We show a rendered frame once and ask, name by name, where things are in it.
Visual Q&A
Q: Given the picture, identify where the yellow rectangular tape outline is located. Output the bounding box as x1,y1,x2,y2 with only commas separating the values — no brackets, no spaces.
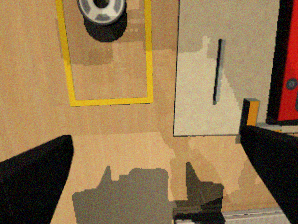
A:
55,0,153,107

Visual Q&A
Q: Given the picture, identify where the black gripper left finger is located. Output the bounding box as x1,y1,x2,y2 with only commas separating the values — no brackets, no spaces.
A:
0,135,75,224

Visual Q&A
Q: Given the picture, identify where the black rubber tyre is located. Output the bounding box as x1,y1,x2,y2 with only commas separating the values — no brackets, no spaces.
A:
77,0,126,27

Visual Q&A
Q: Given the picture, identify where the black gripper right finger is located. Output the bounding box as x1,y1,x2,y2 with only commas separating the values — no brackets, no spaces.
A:
240,125,298,224

